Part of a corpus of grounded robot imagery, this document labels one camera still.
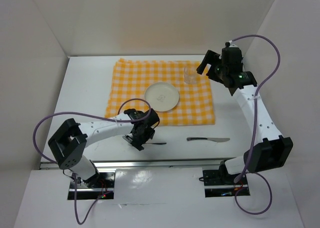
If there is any silver fork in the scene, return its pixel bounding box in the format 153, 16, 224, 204
143, 142, 167, 145

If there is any clear plastic cup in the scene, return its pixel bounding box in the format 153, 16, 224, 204
183, 66, 198, 85

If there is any yellow white checkered cloth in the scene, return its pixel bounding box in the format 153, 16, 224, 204
104, 59, 216, 126

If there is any cream round plate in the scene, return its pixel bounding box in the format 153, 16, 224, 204
144, 82, 180, 112

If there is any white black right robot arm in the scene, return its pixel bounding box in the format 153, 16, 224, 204
196, 47, 294, 184

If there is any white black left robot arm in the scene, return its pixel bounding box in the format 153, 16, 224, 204
48, 109, 160, 187

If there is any silver table knife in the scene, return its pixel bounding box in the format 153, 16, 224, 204
186, 137, 230, 143

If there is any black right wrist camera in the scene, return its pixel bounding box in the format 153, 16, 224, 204
221, 43, 243, 73

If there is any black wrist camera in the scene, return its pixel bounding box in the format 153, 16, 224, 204
221, 43, 243, 73
140, 108, 160, 128

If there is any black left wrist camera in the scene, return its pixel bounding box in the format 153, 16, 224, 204
140, 108, 160, 128

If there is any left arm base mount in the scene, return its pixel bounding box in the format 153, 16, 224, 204
67, 169, 116, 200

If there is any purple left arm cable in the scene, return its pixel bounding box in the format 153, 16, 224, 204
33, 98, 153, 225

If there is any aluminium front rail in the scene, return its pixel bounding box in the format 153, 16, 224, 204
39, 157, 226, 169

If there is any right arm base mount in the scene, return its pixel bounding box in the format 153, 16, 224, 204
199, 164, 250, 198

